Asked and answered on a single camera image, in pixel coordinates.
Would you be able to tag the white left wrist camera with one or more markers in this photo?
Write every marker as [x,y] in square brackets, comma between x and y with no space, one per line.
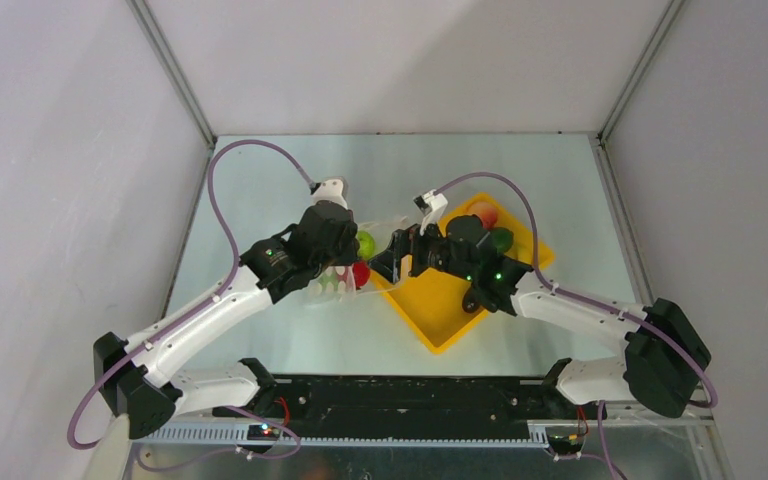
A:
[332,189]

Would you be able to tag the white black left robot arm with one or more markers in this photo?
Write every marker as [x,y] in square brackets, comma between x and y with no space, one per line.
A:
[142,376]

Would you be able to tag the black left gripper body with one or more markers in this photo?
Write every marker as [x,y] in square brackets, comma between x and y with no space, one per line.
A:
[345,253]

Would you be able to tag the yellow banana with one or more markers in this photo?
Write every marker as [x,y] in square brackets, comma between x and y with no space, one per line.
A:
[526,253]

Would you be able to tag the purple eggplant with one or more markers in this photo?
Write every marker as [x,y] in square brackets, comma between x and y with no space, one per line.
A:
[471,304]

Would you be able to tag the pink orange peach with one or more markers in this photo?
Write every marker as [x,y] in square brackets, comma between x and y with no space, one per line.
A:
[486,212]

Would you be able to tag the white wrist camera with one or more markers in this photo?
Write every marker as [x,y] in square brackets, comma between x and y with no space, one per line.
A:
[433,205]
[332,189]

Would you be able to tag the red apple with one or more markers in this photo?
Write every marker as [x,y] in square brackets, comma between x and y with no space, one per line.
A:
[361,274]

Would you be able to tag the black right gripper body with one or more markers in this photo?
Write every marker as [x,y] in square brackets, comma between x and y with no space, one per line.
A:
[408,250]

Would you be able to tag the yellow plastic tray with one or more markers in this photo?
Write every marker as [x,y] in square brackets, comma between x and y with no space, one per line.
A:
[431,303]

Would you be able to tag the clear zip top bag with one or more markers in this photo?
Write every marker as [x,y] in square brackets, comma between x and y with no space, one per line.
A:
[345,283]

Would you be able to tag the dark green avocado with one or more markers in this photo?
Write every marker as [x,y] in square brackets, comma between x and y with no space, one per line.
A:
[503,239]

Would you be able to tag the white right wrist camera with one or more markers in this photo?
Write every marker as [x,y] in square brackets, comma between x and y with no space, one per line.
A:
[433,205]

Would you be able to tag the bumpy green custard apple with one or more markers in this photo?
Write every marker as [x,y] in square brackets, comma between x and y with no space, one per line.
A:
[366,245]

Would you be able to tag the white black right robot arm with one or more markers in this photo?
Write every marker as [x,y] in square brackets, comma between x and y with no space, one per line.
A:
[658,357]

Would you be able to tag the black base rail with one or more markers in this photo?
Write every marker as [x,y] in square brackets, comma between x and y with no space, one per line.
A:
[416,407]

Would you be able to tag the grey slotted cable duct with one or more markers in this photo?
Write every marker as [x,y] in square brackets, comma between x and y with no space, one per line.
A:
[251,434]

